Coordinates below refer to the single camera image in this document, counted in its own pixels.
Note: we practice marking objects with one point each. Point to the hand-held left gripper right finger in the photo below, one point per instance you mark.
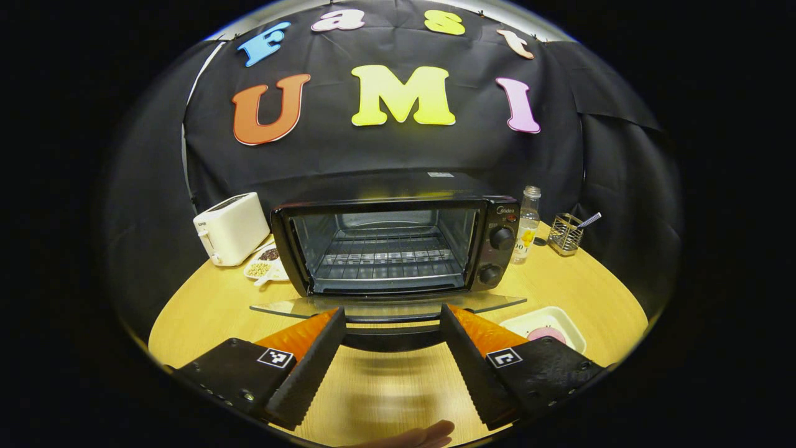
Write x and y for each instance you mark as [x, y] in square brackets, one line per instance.
[472, 367]

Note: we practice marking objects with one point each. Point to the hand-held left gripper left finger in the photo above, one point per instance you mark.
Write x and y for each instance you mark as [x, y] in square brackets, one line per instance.
[311, 367]

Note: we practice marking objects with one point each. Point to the white toaster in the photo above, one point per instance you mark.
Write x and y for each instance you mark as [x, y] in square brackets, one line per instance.
[233, 227]

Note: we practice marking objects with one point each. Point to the pink round food slice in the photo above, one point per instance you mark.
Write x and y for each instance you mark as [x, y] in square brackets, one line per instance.
[547, 335]

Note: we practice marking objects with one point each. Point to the striped straw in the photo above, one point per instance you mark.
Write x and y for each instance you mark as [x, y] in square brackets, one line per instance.
[589, 219]

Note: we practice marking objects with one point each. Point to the white dish of beans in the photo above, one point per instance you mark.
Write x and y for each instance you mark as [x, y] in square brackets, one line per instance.
[261, 264]

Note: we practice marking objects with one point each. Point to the black electric oven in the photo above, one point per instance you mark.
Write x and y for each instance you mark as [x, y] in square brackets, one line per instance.
[398, 186]

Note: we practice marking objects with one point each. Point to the white rectangular food tray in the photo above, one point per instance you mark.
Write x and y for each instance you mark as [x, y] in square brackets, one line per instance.
[535, 320]

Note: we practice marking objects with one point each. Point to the clear glass bottle yellow label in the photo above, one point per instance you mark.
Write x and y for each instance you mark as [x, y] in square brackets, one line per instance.
[526, 230]

